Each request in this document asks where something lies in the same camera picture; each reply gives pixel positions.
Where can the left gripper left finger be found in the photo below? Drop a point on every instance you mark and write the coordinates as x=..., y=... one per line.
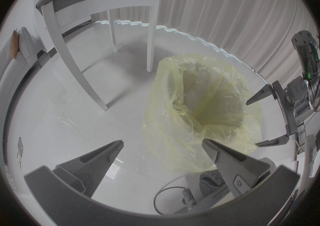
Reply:
x=92, y=162

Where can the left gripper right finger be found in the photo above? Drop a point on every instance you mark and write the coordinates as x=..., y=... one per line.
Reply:
x=237, y=167

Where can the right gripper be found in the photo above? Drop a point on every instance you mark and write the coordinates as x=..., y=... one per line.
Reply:
x=297, y=97

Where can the yellow plastic bag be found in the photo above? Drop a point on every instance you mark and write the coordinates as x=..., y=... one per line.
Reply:
x=170, y=125

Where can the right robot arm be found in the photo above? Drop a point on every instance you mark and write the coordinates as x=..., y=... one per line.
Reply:
x=305, y=50

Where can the white curtain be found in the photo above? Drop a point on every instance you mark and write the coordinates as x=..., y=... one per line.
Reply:
x=225, y=7

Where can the pale grey sofa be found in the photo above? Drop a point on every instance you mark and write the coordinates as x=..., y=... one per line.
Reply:
x=22, y=45

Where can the orange cushion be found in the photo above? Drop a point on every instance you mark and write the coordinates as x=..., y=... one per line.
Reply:
x=15, y=45

